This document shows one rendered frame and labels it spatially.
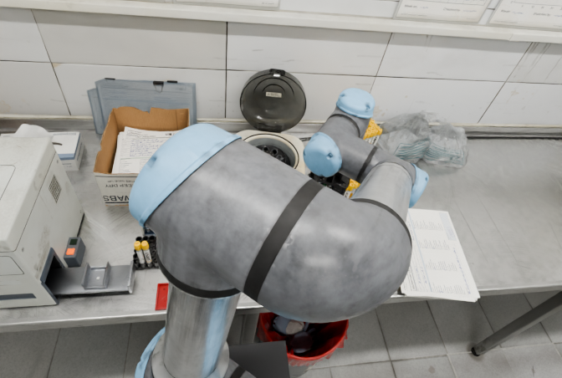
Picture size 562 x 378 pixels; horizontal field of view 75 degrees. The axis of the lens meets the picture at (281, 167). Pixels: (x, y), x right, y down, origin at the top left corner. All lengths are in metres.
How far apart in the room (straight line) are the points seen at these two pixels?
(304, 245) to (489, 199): 1.27
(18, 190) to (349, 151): 0.66
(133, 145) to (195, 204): 0.98
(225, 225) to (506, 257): 1.16
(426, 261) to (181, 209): 0.97
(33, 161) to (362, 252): 0.78
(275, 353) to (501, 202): 0.98
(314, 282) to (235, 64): 1.02
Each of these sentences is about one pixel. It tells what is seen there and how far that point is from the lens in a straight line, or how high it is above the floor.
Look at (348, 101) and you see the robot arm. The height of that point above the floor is 1.40.
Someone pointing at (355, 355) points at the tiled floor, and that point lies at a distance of 1.97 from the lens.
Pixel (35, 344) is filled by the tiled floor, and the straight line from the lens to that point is 2.05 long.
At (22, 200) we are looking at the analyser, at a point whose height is 1.17.
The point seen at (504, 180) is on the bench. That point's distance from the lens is 1.62.
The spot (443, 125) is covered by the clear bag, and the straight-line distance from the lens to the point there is 1.49.
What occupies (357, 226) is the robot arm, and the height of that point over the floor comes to 1.57.
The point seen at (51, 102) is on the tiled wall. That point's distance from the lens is 1.43.
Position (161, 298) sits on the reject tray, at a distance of 1.02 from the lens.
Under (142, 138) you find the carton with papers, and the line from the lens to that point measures 1.29.
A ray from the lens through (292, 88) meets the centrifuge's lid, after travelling 1.22.
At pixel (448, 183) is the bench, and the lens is 1.47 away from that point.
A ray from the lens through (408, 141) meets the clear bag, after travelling 1.36.
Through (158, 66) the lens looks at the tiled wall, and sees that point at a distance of 1.25.
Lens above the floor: 1.80
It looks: 46 degrees down
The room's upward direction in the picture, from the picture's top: 11 degrees clockwise
